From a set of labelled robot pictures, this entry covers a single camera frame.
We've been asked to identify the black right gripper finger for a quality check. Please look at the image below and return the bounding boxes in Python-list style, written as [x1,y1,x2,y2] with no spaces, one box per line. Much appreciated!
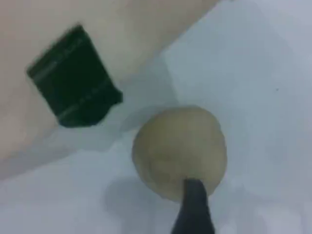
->
[170,178,215,234]

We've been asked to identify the beige toy potato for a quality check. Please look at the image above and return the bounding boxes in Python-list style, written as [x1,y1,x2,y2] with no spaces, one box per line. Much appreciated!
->
[132,107,228,203]

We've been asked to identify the cream canvas bag green handles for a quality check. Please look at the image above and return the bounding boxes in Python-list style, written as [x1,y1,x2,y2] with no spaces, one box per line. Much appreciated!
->
[0,0,234,181]

